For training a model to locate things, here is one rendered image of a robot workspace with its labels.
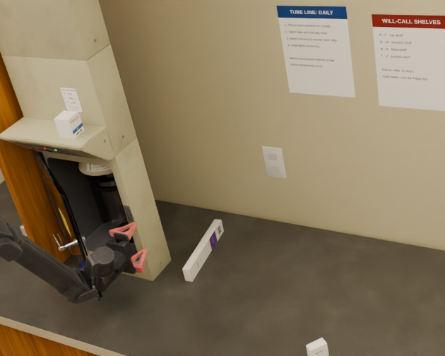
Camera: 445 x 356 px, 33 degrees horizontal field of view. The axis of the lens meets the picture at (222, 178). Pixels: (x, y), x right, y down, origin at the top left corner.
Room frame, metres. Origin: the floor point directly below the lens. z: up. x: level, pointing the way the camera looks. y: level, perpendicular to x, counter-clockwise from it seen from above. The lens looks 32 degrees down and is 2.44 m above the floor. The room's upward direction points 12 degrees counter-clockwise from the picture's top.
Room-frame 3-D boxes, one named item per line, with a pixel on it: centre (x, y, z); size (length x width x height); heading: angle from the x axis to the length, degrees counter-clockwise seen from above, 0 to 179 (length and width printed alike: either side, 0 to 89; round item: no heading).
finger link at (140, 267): (1.73, 0.29, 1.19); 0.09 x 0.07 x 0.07; 143
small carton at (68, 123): (1.91, 0.38, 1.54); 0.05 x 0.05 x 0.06; 59
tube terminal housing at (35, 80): (2.11, 0.34, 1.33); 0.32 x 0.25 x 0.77; 54
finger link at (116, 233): (1.73, 0.29, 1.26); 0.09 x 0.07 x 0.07; 143
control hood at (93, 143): (1.96, 0.45, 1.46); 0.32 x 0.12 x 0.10; 54
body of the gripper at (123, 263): (1.67, 0.33, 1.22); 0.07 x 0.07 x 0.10; 53
